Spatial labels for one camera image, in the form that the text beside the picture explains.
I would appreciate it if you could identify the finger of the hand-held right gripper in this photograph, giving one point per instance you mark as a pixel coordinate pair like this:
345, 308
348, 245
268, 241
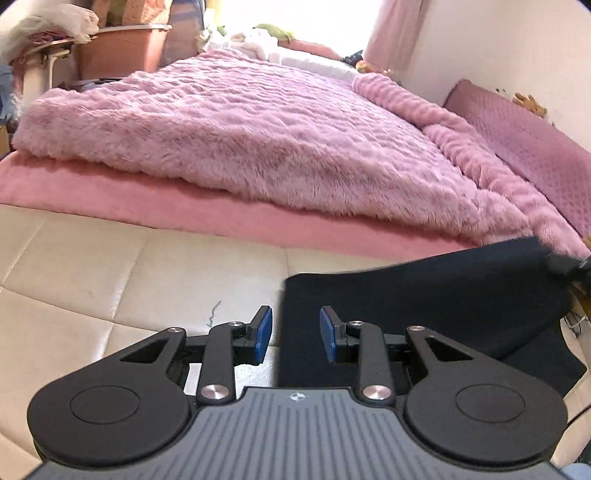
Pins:
565, 266

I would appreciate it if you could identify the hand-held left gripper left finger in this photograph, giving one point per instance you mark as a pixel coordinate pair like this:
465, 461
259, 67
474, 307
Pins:
262, 333

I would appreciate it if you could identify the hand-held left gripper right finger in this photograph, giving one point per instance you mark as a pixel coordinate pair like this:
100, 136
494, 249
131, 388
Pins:
328, 333

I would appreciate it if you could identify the black pants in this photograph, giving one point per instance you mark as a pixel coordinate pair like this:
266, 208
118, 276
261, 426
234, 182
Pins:
415, 300

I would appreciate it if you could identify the pink quilted headboard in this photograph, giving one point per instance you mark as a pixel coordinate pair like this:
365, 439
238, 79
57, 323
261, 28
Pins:
526, 138

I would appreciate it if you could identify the cream leather bed bench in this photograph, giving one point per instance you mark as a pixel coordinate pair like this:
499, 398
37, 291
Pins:
115, 277

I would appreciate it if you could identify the yellow plush toy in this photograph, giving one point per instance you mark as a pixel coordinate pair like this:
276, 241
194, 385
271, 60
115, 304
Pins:
531, 104

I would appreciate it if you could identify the pink bed sheet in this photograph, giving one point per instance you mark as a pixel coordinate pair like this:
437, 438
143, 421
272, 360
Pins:
138, 198

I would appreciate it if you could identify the pink fluffy blanket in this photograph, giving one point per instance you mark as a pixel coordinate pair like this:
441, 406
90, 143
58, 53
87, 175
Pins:
258, 138

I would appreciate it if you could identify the person's jeans leg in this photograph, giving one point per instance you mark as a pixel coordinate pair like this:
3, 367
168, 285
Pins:
577, 473

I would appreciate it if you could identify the white bedding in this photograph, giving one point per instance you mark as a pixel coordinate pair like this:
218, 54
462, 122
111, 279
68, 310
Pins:
304, 62

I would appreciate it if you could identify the pink curtain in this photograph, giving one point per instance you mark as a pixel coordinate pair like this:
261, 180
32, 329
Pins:
397, 32

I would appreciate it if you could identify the green cloth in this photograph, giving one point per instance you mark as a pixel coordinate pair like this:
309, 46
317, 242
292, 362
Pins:
274, 31

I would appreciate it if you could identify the blue striped storage bag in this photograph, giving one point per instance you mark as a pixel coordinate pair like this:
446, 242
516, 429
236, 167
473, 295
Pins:
182, 34

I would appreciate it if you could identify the cardboard box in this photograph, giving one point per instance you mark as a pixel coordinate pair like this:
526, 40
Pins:
3, 138

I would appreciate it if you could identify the small white table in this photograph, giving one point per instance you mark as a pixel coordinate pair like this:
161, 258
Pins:
46, 64

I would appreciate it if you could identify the beige floral bag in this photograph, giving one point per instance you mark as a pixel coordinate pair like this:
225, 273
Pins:
129, 11

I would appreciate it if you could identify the white cloth pile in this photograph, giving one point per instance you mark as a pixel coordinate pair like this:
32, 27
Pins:
46, 25

